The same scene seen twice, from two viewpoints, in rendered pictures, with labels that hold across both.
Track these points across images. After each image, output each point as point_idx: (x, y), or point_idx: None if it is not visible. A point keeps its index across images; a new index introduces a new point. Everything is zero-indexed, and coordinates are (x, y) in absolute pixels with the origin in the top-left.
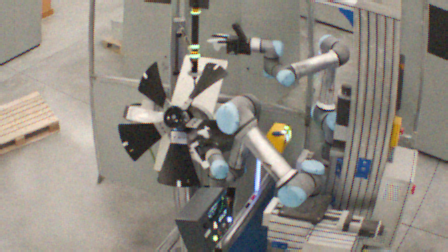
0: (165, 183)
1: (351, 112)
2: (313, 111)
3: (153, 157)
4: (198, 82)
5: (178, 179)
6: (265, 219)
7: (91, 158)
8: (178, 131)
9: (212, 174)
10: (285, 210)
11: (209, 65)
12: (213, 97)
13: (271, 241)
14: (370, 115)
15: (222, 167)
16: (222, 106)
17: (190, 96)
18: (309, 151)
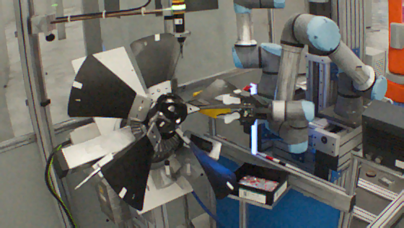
0: (224, 195)
1: (343, 7)
2: (237, 55)
3: (73, 222)
4: (146, 65)
5: (226, 181)
6: (337, 146)
7: None
8: (177, 128)
9: (308, 120)
10: (353, 121)
11: (141, 42)
12: (139, 90)
13: (330, 177)
14: (354, 4)
15: (314, 104)
16: (319, 20)
17: (156, 81)
18: (183, 128)
